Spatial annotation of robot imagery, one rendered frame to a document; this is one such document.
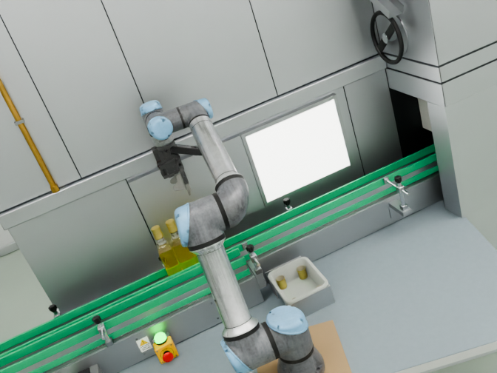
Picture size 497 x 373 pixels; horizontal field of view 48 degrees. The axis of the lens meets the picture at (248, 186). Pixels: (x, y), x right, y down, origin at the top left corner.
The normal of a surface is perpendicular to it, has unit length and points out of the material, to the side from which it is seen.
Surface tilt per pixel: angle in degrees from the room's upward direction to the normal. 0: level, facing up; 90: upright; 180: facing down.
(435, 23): 90
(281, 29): 90
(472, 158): 90
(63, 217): 90
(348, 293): 0
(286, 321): 9
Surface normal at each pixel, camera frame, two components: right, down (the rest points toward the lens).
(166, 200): 0.32, 0.35
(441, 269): -0.29, -0.85
